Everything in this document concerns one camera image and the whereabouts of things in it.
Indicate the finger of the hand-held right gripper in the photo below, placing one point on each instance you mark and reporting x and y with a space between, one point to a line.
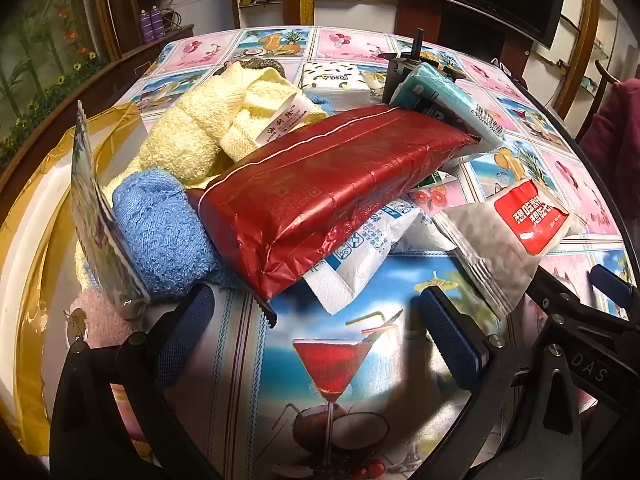
612 280
555 292

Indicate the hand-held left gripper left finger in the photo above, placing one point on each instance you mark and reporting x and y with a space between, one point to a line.
187 320

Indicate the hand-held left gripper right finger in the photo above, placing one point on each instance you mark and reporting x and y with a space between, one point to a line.
450 340

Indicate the white packet red label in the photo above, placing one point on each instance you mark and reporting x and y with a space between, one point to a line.
485 245

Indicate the blue towel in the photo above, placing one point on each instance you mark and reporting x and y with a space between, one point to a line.
160 230

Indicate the silver printed packet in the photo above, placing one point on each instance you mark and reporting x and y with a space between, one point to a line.
97 220

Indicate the gold cardboard box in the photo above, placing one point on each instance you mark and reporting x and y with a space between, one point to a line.
30 240

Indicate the red tissue pack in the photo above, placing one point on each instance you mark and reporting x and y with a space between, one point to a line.
325 185

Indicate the white spotted tissue pack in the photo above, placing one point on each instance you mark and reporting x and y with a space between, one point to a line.
330 76

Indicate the pink towel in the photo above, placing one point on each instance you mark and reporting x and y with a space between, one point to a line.
100 325

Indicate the printed fruit tablecloth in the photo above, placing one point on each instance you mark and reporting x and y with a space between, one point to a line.
350 375

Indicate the white tissue pack blue print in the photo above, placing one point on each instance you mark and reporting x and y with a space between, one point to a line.
360 255

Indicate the green and white packet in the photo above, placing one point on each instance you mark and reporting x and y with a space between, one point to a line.
432 180

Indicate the wooden chair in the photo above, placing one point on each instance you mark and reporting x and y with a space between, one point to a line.
600 95

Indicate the yellow towel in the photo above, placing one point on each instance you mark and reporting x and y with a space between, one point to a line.
200 115

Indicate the teal tissue pack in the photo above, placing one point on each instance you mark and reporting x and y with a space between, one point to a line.
450 100

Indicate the small blue cloth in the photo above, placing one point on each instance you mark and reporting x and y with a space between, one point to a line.
325 105

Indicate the dark round scrubber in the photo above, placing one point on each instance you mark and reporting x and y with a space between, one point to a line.
260 65

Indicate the black electric motor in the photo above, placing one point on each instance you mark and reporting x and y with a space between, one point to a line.
400 72

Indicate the flower wall painting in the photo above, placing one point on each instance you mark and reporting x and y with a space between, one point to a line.
45 35

